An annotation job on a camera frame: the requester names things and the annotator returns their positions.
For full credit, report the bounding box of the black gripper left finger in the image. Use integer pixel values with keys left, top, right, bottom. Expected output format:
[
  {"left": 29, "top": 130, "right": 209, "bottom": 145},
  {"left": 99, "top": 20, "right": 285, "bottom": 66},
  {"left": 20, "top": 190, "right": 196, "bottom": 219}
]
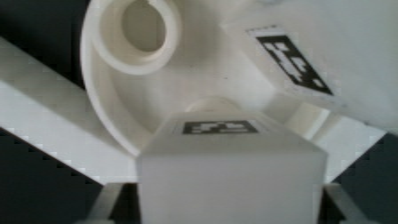
[{"left": 74, "top": 182, "right": 145, "bottom": 224}]

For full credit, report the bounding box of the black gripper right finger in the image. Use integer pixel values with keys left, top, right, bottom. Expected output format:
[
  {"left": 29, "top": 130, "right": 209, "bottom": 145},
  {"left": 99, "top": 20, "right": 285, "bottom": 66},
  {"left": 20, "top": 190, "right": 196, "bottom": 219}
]
[{"left": 319, "top": 183, "right": 376, "bottom": 224}]

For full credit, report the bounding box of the white U-shaped barrier frame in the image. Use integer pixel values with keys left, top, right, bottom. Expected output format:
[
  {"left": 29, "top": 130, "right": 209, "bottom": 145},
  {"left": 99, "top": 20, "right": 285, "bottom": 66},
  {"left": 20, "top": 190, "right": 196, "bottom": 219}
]
[{"left": 0, "top": 36, "right": 390, "bottom": 186}]

